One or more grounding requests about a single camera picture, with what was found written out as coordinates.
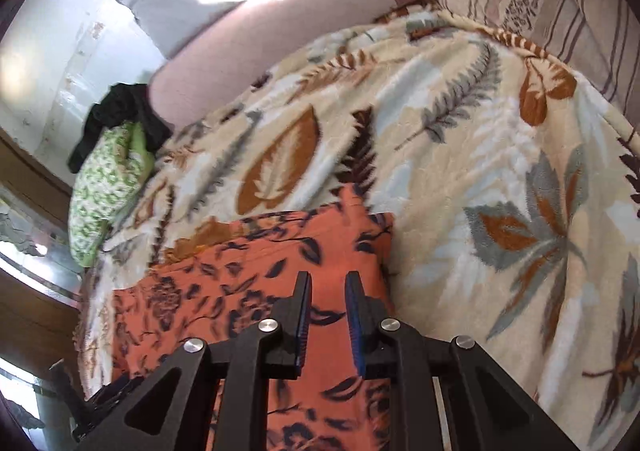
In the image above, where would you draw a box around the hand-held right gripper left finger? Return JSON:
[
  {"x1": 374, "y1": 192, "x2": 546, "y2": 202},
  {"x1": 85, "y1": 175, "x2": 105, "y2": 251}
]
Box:
[{"x1": 100, "y1": 271, "x2": 313, "y2": 451}]

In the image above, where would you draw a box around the striped floral cushion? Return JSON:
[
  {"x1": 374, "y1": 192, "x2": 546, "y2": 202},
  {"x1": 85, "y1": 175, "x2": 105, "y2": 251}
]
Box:
[{"x1": 435, "y1": 0, "x2": 640, "y2": 122}]

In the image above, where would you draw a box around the leaf print fleece blanket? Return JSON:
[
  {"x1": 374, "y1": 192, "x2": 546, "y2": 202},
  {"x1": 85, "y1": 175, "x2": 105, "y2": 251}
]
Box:
[{"x1": 75, "y1": 6, "x2": 640, "y2": 451}]

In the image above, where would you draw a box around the orange floral shirt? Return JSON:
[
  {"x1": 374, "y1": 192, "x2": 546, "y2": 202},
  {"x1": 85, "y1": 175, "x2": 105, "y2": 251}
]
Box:
[{"x1": 107, "y1": 184, "x2": 401, "y2": 451}]

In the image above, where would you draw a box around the stained glass window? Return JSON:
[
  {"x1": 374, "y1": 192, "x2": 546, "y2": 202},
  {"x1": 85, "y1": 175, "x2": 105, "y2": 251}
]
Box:
[{"x1": 0, "y1": 188, "x2": 83, "y2": 277}]

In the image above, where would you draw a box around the wooden window frame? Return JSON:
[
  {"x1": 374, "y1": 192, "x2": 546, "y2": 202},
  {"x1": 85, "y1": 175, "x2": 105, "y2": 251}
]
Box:
[{"x1": 0, "y1": 131, "x2": 83, "y2": 372}]

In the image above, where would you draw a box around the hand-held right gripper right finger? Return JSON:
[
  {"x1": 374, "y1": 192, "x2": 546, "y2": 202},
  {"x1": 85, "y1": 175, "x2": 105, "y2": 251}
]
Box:
[{"x1": 344, "y1": 270, "x2": 581, "y2": 451}]

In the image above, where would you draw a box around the green checkered pillow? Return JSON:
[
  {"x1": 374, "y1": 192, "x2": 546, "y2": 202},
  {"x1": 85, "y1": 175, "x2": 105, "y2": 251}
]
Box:
[{"x1": 67, "y1": 121, "x2": 157, "y2": 268}]

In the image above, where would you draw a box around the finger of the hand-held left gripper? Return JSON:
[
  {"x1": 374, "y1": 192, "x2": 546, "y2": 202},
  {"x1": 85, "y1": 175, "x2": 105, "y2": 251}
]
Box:
[{"x1": 49, "y1": 365, "x2": 90, "y2": 427}]

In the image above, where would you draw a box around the pink bolster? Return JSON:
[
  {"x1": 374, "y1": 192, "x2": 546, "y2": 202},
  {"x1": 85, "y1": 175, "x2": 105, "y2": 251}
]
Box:
[{"x1": 147, "y1": 0, "x2": 433, "y2": 129}]

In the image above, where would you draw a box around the black cloth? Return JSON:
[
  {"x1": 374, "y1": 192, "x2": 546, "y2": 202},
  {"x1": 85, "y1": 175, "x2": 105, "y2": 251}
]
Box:
[{"x1": 67, "y1": 82, "x2": 173, "y2": 174}]

